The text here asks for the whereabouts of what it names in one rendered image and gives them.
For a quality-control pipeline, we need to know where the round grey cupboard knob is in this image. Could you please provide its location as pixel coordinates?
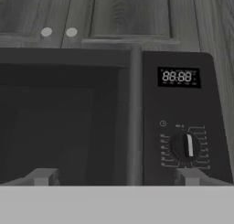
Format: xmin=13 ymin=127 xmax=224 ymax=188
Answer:
xmin=65 ymin=27 xmax=79 ymax=38
xmin=40 ymin=27 xmax=53 ymax=38

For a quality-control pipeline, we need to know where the dark wood cupboard door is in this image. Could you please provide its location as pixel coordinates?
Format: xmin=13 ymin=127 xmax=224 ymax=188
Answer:
xmin=60 ymin=0 xmax=202 ymax=52
xmin=0 ymin=0 xmax=73 ymax=49

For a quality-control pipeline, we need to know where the black microwave dial knob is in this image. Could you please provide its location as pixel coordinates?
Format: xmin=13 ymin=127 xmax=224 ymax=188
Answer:
xmin=170 ymin=132 xmax=201 ymax=162

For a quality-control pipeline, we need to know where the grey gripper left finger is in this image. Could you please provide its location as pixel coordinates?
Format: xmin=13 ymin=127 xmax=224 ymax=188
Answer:
xmin=1 ymin=167 xmax=60 ymax=187

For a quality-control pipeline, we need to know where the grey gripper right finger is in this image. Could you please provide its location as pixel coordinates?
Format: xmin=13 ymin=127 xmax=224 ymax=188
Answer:
xmin=175 ymin=167 xmax=234 ymax=187

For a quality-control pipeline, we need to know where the black microwave oven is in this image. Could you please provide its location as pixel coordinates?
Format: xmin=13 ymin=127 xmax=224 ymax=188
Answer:
xmin=0 ymin=48 xmax=234 ymax=187

